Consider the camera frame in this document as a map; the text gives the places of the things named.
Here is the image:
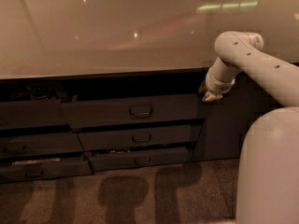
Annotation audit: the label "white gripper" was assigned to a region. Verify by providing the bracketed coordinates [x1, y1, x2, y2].
[198, 67, 235, 103]

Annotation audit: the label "dark grey drawer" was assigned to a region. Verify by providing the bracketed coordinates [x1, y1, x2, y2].
[89, 147, 192, 172]
[0, 99, 67, 130]
[61, 94, 200, 129]
[0, 157, 93, 183]
[0, 133, 83, 158]
[78, 124, 202, 150]

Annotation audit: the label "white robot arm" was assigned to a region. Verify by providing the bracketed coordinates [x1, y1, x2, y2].
[199, 31, 299, 224]

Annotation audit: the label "objects in top left drawer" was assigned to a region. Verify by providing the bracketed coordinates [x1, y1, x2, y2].
[9, 84, 52, 100]

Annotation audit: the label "dark grey cabinet door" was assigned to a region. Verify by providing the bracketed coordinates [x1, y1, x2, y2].
[192, 74, 280, 161]

